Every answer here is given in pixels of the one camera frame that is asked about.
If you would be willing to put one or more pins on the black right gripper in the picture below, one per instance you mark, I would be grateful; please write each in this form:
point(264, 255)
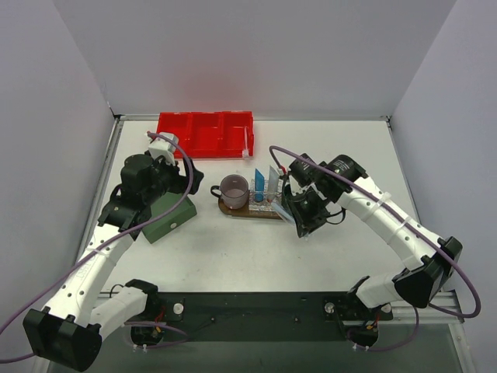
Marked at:
point(304, 207)

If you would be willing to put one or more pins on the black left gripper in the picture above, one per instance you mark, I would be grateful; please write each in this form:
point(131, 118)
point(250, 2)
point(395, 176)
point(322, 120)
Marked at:
point(185, 176)

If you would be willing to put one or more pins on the toothbrush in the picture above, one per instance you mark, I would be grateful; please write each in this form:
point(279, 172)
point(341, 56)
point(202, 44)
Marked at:
point(286, 215)
point(245, 150)

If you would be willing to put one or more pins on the clear plastic bag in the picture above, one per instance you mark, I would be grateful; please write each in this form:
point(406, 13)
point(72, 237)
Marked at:
point(264, 205)

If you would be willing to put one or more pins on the blue toothpaste tube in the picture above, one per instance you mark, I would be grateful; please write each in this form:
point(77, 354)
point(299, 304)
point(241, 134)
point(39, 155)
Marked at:
point(259, 186)

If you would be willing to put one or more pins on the translucent purple cup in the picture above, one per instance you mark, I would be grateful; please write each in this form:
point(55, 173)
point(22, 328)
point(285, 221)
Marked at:
point(233, 191)

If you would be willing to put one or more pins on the white toothpaste tube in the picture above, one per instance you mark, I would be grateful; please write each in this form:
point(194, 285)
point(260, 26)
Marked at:
point(273, 184)

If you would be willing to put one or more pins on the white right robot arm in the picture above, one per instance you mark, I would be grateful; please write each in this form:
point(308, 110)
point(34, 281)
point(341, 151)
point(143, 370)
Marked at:
point(424, 254)

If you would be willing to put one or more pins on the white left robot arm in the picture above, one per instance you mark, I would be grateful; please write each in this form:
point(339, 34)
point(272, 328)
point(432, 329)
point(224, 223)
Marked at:
point(71, 327)

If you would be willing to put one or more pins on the green metal tray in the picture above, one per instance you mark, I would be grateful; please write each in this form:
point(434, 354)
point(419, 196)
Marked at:
point(184, 212)

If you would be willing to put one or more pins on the oval wooden tray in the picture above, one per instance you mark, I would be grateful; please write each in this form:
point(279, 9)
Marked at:
point(244, 212)

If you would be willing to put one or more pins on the red plastic divided bin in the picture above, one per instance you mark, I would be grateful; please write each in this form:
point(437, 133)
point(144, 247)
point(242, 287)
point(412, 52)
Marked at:
point(210, 135)

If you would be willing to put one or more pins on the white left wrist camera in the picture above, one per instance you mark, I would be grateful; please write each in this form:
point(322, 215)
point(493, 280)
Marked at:
point(159, 147)

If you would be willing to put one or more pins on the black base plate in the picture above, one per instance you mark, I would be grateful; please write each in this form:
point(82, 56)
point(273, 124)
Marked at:
point(317, 316)

